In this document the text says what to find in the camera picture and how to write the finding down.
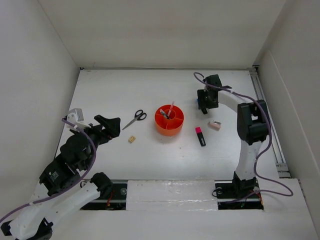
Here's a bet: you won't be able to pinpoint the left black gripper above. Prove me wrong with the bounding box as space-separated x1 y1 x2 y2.
72 114 121 169

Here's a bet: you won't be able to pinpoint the small tan eraser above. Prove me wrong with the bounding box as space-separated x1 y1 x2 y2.
128 136 136 143

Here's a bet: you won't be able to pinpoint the pink translucent pen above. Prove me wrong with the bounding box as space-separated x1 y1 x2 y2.
167 101 175 119

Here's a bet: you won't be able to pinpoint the pink capped black highlighter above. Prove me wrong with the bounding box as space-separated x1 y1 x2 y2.
195 127 206 147

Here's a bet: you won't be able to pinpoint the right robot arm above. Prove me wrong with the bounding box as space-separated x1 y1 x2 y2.
193 72 271 199

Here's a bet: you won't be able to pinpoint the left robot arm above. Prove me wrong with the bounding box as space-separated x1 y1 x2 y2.
0 114 121 240

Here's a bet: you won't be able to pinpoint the orange round compartment organizer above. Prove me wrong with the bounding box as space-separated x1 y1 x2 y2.
154 104 184 137

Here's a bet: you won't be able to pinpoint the black handled scissors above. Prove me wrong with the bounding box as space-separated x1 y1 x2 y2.
122 109 147 130

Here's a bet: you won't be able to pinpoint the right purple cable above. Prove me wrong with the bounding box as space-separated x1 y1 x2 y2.
193 71 294 203

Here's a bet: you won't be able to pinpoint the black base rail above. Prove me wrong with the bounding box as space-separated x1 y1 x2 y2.
82 179 264 212

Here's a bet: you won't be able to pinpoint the aluminium side rail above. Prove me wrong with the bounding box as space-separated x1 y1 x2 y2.
249 65 292 179

